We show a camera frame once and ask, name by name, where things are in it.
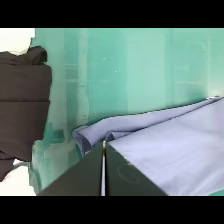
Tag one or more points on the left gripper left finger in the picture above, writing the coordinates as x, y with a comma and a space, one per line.
83, 176

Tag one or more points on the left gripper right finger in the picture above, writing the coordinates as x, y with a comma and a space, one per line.
126, 178

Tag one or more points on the purple garment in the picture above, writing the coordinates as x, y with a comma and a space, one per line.
173, 150

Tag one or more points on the white garment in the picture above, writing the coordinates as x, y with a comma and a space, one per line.
16, 181

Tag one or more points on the black garment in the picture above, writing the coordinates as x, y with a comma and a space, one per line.
23, 103

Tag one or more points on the cream garment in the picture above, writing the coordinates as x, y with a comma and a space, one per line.
15, 40

